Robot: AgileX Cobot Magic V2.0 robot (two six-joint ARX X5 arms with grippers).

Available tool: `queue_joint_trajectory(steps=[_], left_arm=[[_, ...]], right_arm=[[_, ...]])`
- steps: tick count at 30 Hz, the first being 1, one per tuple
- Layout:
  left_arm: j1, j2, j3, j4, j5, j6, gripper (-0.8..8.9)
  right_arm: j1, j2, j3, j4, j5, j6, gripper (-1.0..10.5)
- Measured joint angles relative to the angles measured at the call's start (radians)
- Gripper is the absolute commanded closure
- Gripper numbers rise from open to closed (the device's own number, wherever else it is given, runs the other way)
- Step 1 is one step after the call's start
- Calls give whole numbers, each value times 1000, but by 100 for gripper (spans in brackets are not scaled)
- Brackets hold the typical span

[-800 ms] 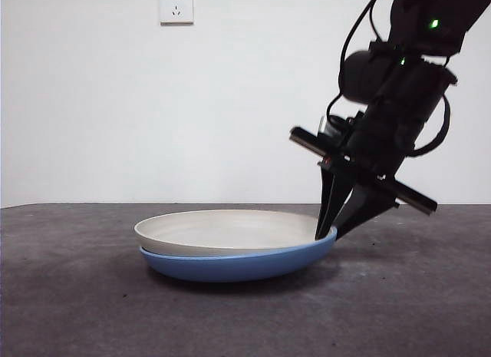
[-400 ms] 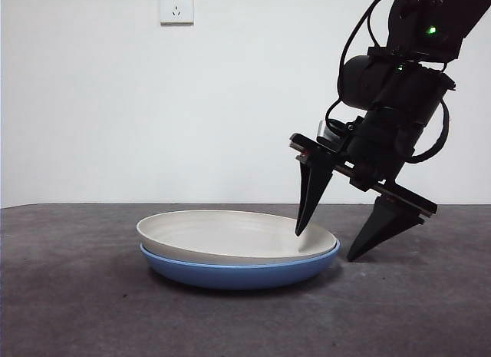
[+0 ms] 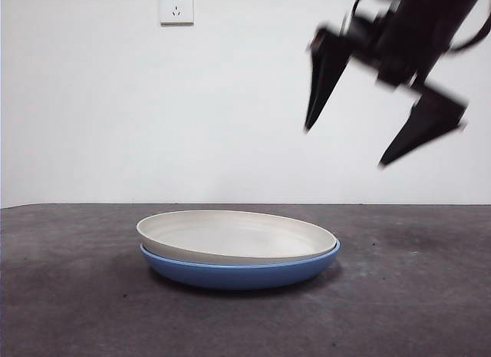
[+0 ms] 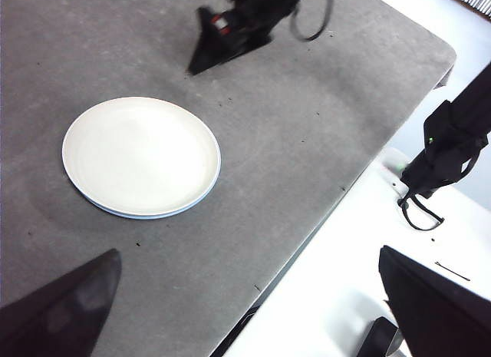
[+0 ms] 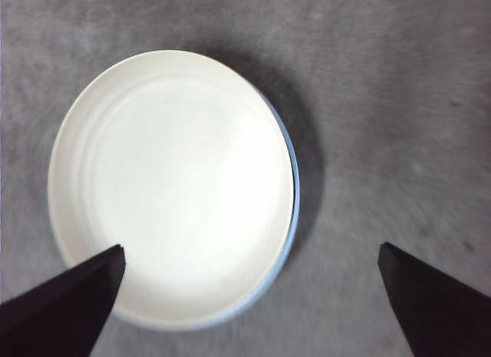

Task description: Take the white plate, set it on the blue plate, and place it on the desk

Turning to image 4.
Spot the black looped gripper cable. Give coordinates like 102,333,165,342
289,0,335,42

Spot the black looped base cable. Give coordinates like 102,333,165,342
397,190,446,231

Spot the white round plate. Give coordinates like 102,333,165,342
61,96,222,217

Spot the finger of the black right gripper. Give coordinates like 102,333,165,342
187,6,228,74
187,31,274,76

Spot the thin black pin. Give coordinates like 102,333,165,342
434,260,471,283

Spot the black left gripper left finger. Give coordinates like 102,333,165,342
0,248,123,357

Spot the black cylinder mount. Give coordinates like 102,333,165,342
360,316,404,357

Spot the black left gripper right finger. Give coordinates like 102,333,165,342
378,245,491,357

